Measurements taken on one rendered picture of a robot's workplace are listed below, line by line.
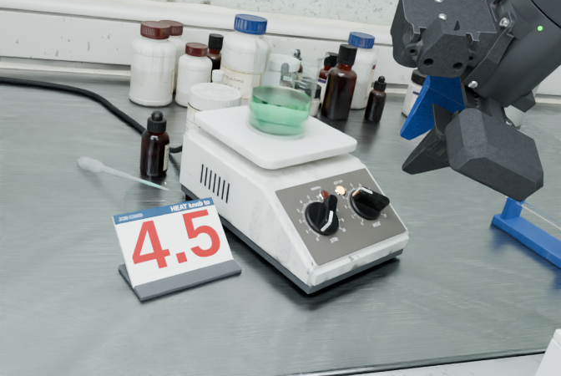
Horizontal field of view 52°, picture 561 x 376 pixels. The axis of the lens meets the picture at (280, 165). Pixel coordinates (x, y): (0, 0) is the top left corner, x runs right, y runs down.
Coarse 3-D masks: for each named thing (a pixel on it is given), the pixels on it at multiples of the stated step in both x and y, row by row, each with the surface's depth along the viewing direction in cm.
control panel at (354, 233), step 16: (336, 176) 53; (352, 176) 54; (368, 176) 55; (288, 192) 49; (304, 192) 49; (320, 192) 50; (336, 192) 51; (288, 208) 47; (304, 208) 48; (336, 208) 50; (352, 208) 51; (384, 208) 53; (304, 224) 47; (352, 224) 50; (368, 224) 51; (384, 224) 52; (400, 224) 53; (304, 240) 46; (320, 240) 47; (336, 240) 48; (352, 240) 49; (368, 240) 50; (384, 240) 51; (320, 256) 46; (336, 256) 47
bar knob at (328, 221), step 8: (328, 200) 48; (336, 200) 48; (312, 208) 48; (320, 208) 49; (328, 208) 47; (312, 216) 48; (320, 216) 48; (328, 216) 47; (336, 216) 49; (312, 224) 47; (320, 224) 47; (328, 224) 46; (336, 224) 48; (320, 232) 47; (328, 232) 48
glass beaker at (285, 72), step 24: (264, 48) 49; (288, 48) 55; (312, 48) 54; (264, 72) 50; (288, 72) 50; (312, 72) 50; (264, 96) 51; (288, 96) 51; (312, 96) 52; (264, 120) 52; (288, 120) 52
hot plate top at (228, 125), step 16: (208, 112) 56; (224, 112) 57; (240, 112) 58; (208, 128) 53; (224, 128) 53; (240, 128) 54; (320, 128) 57; (240, 144) 50; (256, 144) 51; (272, 144) 51; (288, 144) 52; (304, 144) 52; (320, 144) 53; (336, 144) 54; (352, 144) 55; (256, 160) 49; (272, 160) 48; (288, 160) 49; (304, 160) 51
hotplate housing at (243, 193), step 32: (192, 160) 55; (224, 160) 52; (320, 160) 54; (352, 160) 55; (192, 192) 57; (224, 192) 52; (256, 192) 49; (224, 224) 54; (256, 224) 49; (288, 224) 47; (288, 256) 47; (352, 256) 48; (384, 256) 51; (320, 288) 47
